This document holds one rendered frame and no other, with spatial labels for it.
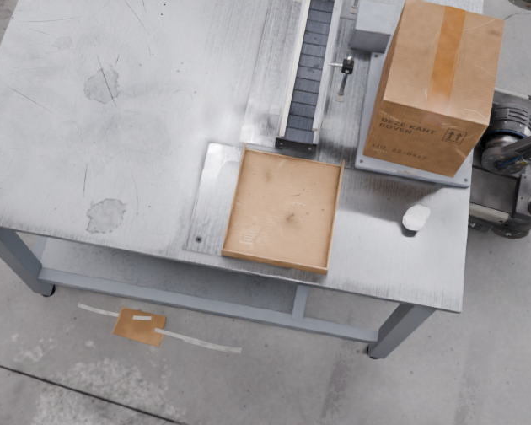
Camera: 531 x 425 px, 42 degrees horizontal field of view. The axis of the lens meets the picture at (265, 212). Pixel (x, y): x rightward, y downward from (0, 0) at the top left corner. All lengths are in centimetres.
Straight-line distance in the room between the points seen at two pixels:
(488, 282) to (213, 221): 130
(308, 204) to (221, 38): 56
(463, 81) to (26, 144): 109
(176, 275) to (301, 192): 71
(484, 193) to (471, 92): 96
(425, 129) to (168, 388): 131
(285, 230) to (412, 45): 53
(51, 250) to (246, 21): 101
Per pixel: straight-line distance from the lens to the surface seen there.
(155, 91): 189
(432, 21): 172
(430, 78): 162
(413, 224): 173
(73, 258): 238
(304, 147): 178
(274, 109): 185
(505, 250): 276
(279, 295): 228
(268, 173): 176
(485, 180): 257
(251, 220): 171
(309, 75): 186
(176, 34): 200
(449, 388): 255
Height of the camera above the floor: 241
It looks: 67 degrees down
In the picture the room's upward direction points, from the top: 6 degrees clockwise
